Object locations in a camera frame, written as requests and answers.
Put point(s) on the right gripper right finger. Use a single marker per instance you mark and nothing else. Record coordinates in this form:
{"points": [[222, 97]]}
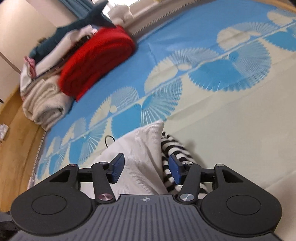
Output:
{"points": [[190, 176]]}

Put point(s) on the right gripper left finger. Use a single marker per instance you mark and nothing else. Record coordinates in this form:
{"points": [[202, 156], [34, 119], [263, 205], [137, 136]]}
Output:
{"points": [[101, 175]]}

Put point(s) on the black white striped garment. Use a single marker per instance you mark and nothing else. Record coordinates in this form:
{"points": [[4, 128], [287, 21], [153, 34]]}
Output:
{"points": [[146, 151]]}

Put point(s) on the white folded clothes pile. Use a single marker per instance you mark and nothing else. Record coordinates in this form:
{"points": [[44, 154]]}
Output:
{"points": [[43, 63]]}

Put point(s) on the cream folded blanket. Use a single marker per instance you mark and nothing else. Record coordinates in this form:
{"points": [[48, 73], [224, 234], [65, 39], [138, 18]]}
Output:
{"points": [[46, 104]]}

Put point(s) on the blue patterned bed sheet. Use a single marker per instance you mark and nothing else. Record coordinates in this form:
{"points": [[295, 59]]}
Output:
{"points": [[222, 77]]}

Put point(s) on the red folded blanket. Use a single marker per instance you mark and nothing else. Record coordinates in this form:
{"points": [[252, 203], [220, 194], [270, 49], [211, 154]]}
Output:
{"points": [[107, 49]]}

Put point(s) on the dark teal shark plush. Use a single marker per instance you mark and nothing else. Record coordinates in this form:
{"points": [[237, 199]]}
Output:
{"points": [[95, 17]]}

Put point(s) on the white bear plush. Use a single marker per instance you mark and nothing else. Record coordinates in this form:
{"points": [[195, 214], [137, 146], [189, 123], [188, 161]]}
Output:
{"points": [[119, 14]]}

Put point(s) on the grey mattress edge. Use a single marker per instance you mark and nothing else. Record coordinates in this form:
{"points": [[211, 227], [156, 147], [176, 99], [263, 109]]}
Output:
{"points": [[156, 15]]}

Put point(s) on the blue curtain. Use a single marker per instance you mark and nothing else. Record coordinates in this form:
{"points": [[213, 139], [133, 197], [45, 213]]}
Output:
{"points": [[80, 8]]}

